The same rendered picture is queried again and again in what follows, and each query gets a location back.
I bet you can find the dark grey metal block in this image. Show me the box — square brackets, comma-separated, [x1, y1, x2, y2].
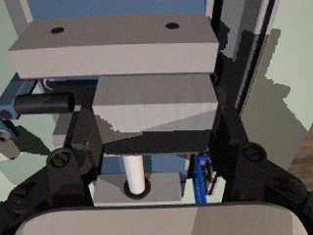
[92, 74, 218, 155]

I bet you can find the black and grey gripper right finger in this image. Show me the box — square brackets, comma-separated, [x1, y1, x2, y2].
[207, 85, 313, 235]

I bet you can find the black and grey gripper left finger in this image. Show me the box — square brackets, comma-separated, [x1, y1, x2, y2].
[0, 88, 105, 235]

